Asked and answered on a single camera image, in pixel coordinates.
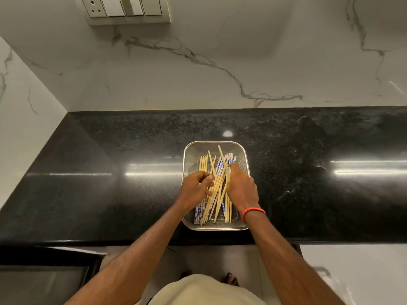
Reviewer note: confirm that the person's left hand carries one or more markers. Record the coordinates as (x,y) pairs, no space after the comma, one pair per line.
(192,190)

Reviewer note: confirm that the person's right hand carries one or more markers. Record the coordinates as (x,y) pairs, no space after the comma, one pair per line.
(243,193)

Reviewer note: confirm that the pile of bamboo chopsticks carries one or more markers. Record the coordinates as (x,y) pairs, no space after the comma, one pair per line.
(217,187)

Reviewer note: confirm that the metal mesh tray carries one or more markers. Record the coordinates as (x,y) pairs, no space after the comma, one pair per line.
(192,155)

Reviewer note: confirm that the person's right forearm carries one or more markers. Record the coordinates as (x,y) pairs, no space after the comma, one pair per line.
(286,260)

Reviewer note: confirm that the person's left forearm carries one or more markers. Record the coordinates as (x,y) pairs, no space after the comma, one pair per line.
(136,260)

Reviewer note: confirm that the person's right foot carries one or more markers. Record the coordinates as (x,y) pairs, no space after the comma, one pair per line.
(232,279)

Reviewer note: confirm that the red wrist band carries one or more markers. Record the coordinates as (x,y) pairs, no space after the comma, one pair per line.
(252,211)

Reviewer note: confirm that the cream shirt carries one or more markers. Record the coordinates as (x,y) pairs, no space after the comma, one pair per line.
(203,292)

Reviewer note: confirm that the black framed dark panel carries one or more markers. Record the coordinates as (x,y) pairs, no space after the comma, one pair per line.
(41,282)

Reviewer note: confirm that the beige wall switch panel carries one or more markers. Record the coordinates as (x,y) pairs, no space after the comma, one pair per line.
(127,9)

